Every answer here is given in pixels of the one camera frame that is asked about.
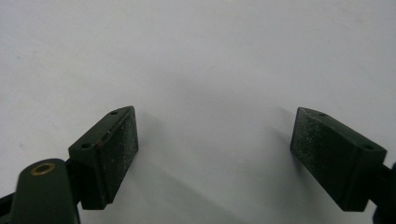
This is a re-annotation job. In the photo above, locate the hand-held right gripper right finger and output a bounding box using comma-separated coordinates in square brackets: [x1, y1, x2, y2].
[290, 106, 388, 213]

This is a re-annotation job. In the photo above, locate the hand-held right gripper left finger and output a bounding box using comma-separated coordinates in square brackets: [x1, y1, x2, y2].
[67, 105, 139, 211]

